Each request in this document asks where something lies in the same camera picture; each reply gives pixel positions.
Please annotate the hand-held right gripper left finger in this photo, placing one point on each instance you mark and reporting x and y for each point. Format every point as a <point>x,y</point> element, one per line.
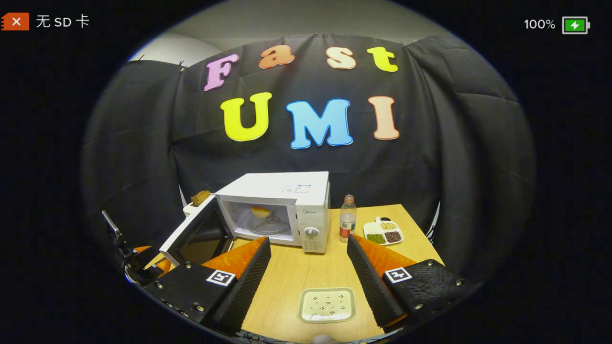
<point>246,286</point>

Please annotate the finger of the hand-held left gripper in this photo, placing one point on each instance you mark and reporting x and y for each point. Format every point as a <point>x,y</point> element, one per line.
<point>164,266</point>

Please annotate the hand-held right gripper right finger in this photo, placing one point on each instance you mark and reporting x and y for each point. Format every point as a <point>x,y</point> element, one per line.
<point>370,286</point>

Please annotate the orange sugar-coated bun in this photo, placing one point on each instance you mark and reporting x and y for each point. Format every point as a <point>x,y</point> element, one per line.
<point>260,211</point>

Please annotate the white microwave oven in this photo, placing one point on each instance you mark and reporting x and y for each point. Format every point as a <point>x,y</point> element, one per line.
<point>313,215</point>

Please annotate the glass microwave turntable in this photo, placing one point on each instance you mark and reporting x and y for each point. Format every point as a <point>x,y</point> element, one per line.
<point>265,227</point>

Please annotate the cream cherry-print tray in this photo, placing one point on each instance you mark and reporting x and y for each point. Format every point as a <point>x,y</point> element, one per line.
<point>327,306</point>

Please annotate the white divided bean dish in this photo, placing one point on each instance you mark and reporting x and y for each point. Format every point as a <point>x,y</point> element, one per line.
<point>383,232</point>

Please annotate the clear plastic water bottle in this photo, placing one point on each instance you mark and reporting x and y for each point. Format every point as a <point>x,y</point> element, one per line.
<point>347,222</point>

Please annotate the brown bread piece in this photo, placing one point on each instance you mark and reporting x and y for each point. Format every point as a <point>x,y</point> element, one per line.
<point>200,197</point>

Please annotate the black backdrop cloth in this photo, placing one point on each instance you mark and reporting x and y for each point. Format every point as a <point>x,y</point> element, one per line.
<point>430,157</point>

